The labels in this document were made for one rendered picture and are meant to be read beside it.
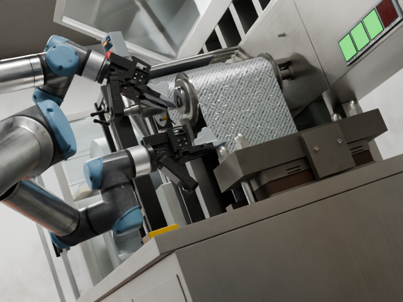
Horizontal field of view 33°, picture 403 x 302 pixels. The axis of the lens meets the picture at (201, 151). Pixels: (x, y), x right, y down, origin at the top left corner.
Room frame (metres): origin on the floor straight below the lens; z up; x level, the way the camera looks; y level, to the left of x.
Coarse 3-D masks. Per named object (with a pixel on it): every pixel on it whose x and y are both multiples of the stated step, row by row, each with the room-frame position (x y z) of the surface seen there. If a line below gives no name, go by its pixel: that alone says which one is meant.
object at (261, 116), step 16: (240, 96) 1.75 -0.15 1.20; (256, 96) 1.77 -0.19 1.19; (272, 96) 1.79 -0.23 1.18; (208, 112) 1.72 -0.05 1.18; (224, 112) 1.73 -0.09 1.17; (240, 112) 1.75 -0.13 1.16; (256, 112) 1.76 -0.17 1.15; (272, 112) 1.78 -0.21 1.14; (288, 112) 1.80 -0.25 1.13; (224, 128) 1.73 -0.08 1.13; (240, 128) 1.74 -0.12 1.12; (256, 128) 1.76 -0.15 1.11; (272, 128) 1.77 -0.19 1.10; (288, 128) 1.79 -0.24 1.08; (224, 144) 1.72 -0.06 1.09
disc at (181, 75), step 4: (176, 76) 1.77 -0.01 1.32; (180, 76) 1.75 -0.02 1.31; (184, 76) 1.72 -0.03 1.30; (188, 80) 1.71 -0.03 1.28; (188, 84) 1.72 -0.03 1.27; (192, 84) 1.70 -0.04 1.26; (192, 88) 1.70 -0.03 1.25; (192, 92) 1.71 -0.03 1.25; (196, 96) 1.70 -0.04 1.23; (196, 100) 1.71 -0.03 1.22; (196, 104) 1.72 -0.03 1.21; (196, 108) 1.72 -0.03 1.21; (196, 112) 1.73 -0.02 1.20; (196, 116) 1.74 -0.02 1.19; (192, 120) 1.78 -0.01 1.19; (196, 120) 1.75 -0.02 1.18; (192, 124) 1.79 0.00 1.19; (196, 124) 1.76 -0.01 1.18
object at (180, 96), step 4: (176, 88) 1.75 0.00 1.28; (180, 88) 1.74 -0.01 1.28; (176, 92) 1.76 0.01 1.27; (180, 92) 1.73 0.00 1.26; (184, 92) 1.73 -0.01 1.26; (176, 96) 1.77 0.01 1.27; (180, 96) 1.74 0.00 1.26; (184, 96) 1.73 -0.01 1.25; (176, 100) 1.77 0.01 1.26; (180, 100) 1.75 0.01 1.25; (184, 100) 1.73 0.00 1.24; (180, 104) 1.76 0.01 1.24; (184, 104) 1.73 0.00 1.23; (188, 104) 1.74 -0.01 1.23; (180, 108) 1.77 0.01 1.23; (184, 108) 1.74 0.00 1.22; (188, 108) 1.75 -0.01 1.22; (180, 112) 1.78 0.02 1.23; (184, 112) 1.75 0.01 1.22; (188, 112) 1.76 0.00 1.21
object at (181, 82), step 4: (272, 68) 1.80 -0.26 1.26; (276, 76) 1.81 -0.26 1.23; (176, 80) 1.76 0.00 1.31; (180, 80) 1.74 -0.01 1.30; (184, 80) 1.73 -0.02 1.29; (176, 84) 1.77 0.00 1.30; (180, 84) 1.75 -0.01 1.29; (184, 84) 1.72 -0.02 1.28; (184, 88) 1.73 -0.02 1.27; (188, 88) 1.71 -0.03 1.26; (188, 92) 1.71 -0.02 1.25; (188, 96) 1.72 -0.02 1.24; (192, 96) 1.72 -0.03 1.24; (188, 100) 1.73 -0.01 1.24; (192, 100) 1.72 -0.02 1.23; (192, 104) 1.72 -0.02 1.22; (192, 108) 1.73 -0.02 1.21; (192, 112) 1.74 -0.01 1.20; (200, 112) 1.75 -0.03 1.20; (184, 116) 1.79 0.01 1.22; (188, 116) 1.77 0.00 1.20; (192, 116) 1.75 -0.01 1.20; (200, 116) 1.77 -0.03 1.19
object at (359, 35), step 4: (360, 24) 1.53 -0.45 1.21; (356, 28) 1.55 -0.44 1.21; (360, 28) 1.53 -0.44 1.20; (352, 32) 1.57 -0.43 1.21; (356, 32) 1.55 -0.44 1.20; (360, 32) 1.54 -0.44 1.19; (364, 32) 1.53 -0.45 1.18; (356, 36) 1.56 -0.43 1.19; (360, 36) 1.55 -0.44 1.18; (364, 36) 1.53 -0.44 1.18; (356, 40) 1.56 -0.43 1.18; (360, 40) 1.55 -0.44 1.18; (364, 40) 1.54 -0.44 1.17; (368, 40) 1.53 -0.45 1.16; (356, 44) 1.57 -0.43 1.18; (360, 44) 1.56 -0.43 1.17; (364, 44) 1.55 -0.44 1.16; (360, 48) 1.56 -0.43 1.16
